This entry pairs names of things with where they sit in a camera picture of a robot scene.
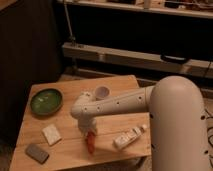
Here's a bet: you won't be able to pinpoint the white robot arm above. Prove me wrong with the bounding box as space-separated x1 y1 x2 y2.
71 76 211 171

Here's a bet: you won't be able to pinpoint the metal pole stand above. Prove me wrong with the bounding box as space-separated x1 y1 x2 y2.
63 0 76 46

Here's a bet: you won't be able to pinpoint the green ceramic bowl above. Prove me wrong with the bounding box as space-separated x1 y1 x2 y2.
30 88 63 116

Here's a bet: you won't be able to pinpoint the red pepper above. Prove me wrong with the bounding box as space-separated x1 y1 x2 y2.
86 132 95 154

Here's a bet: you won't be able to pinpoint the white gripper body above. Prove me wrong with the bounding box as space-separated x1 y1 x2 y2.
78 117 97 136

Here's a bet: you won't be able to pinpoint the black cables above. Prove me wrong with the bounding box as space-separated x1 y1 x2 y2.
204 108 213 151

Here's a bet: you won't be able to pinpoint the long wooden shelf beam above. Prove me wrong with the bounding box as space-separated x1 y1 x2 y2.
62 42 213 79

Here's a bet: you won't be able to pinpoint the grey sponge block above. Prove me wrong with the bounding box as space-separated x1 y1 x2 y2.
25 144 49 164

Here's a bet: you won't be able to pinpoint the white sponge block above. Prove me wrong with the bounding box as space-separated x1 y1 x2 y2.
42 124 62 146

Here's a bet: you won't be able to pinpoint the wooden table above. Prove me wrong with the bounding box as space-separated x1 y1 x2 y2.
9 75 151 171

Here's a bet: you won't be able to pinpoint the upper wooden shelf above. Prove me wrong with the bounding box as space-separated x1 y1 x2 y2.
56 0 213 19

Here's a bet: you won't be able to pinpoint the white tube bottle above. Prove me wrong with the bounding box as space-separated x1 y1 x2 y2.
113 124 148 150

